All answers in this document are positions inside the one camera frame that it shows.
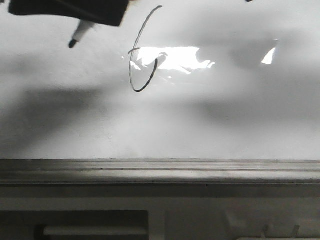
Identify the grey aluminium whiteboard frame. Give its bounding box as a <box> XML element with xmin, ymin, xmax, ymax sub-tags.
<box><xmin>0</xmin><ymin>158</ymin><xmax>320</xmax><ymax>185</ymax></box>

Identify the black whiteboard marker pen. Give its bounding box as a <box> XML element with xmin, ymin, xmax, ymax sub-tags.
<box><xmin>68</xmin><ymin>20</ymin><xmax>95</xmax><ymax>49</ymax></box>

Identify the white whiteboard surface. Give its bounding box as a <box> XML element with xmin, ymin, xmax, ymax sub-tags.
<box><xmin>0</xmin><ymin>0</ymin><xmax>320</xmax><ymax>160</ymax></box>

